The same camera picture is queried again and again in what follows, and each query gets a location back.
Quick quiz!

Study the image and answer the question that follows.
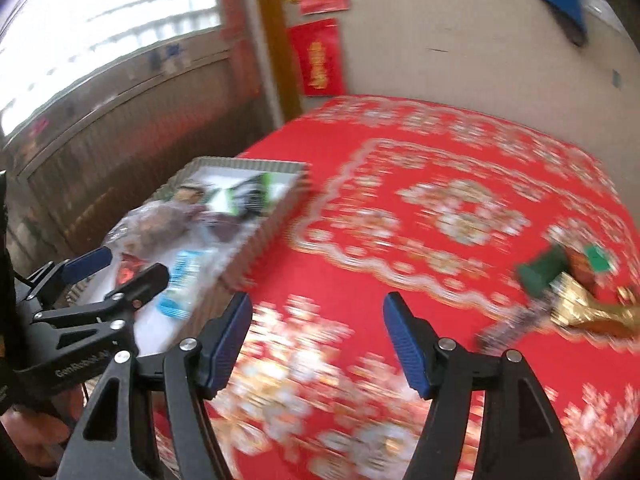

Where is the wooden door frame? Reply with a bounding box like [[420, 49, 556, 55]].
[[257, 0, 303, 122]]

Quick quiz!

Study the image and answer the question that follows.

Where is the dark candy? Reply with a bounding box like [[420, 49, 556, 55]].
[[205, 212, 246, 243]]

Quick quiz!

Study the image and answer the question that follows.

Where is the small gold wrapped candy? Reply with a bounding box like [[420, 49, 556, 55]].
[[616, 285, 640, 307]]

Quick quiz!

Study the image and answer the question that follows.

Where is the glass block window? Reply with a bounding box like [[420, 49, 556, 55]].
[[1, 0, 221, 136]]

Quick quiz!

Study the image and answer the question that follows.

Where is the clear packet of round biscuits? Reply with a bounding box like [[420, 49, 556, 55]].
[[170, 182, 208, 205]]

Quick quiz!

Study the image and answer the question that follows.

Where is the small red brown snack packet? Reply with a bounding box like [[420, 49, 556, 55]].
[[565, 247, 597, 295]]

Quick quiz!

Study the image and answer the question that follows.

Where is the dark brown chocolate bar wrapper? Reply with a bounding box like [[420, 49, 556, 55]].
[[475, 292, 554, 356]]

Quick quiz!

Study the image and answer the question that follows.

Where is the clear bag of dried snacks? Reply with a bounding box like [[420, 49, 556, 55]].
[[102, 200, 203, 259]]

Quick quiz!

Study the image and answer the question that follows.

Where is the red paper bag lower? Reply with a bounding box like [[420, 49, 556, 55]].
[[288, 18, 346, 96]]

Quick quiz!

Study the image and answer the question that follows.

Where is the red floral tablecloth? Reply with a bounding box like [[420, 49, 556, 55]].
[[208, 96, 639, 479]]

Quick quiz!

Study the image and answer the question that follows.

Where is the light blue sachima packet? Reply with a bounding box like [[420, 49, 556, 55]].
[[157, 249, 215, 320]]

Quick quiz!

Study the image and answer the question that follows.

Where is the small green jelly cup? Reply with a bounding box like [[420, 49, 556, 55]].
[[584, 244, 612, 274]]

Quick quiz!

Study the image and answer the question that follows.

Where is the red foil snack packet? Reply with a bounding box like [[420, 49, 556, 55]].
[[115, 252, 148, 287]]

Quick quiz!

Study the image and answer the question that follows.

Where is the green black snack packet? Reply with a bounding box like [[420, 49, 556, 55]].
[[205, 172, 278, 220]]

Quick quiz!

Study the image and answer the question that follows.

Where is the gold foil snack packet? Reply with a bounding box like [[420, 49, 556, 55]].
[[550, 273, 639, 339]]

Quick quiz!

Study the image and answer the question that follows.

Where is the dark green snack packet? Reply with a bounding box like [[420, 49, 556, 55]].
[[515, 244, 570, 298]]

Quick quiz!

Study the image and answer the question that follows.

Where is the striped white cardboard box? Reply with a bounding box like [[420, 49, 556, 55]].
[[66, 156, 309, 356]]

